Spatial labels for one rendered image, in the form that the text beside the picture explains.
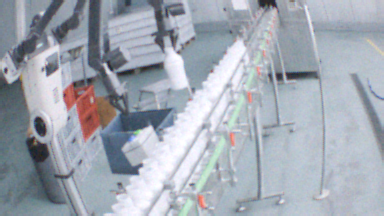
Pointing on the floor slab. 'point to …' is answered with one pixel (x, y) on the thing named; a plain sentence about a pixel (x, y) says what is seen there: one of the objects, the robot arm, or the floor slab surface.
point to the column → (21, 20)
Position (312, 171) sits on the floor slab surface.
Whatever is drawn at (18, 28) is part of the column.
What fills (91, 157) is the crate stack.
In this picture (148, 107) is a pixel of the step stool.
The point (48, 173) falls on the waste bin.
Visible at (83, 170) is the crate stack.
